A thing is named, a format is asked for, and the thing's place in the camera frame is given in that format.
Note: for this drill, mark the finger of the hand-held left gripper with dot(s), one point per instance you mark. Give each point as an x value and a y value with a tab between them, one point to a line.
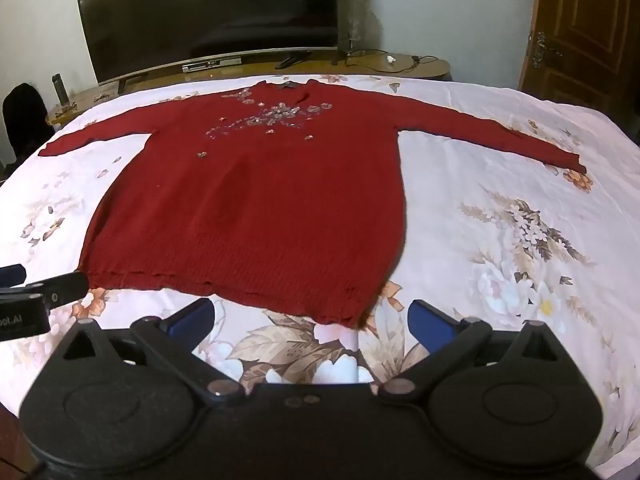
12	275
62	290

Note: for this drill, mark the red embroidered sweater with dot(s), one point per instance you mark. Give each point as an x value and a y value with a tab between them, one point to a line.
260	210

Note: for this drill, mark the silver set-top box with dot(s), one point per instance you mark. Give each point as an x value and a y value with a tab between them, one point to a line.
210	65

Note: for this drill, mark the floral white bed sheet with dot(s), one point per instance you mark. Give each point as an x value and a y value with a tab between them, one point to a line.
500	240

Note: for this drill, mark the glass cylinder table lamp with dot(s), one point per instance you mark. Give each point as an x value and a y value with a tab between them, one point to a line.
354	25

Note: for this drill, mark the black curved television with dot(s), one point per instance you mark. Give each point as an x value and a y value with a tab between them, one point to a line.
210	10

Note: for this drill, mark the black chair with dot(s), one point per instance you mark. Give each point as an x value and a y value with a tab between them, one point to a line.
25	120

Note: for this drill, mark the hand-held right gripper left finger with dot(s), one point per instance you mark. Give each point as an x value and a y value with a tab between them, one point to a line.
192	318

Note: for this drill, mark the brown wooden door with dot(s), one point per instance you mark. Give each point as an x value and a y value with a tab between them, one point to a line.
590	25

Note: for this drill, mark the wooden television cabinet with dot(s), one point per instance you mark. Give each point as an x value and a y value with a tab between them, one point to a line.
165	76

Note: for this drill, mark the metal door lock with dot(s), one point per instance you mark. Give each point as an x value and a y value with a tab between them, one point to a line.
539	50

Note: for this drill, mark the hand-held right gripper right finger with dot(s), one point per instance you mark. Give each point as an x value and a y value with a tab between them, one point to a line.
429	323

